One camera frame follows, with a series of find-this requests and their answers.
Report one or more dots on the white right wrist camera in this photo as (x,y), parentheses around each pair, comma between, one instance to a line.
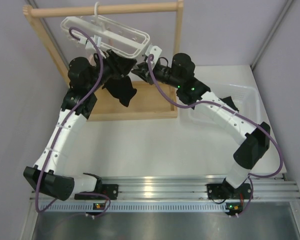
(155,51)

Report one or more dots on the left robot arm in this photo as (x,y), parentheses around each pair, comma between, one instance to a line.
(109,72)

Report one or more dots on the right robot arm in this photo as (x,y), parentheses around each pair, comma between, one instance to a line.
(252,139)

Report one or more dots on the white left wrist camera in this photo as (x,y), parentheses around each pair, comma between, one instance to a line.
(89,46)

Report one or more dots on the aluminium mounting rail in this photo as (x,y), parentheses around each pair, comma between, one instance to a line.
(183,195)

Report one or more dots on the white plastic clip hanger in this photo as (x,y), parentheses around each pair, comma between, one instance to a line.
(125,41)

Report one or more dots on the wooden drying rack frame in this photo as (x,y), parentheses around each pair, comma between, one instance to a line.
(147,103)

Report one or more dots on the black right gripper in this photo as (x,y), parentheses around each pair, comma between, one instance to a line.
(143,70)

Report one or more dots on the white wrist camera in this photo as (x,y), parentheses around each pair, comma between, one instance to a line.
(155,51)
(89,46)

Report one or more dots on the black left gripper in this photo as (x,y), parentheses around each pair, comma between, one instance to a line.
(119,66)

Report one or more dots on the pink sock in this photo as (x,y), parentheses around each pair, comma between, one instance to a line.
(91,59)

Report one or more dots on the black striped sock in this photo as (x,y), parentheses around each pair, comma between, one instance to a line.
(110,85)

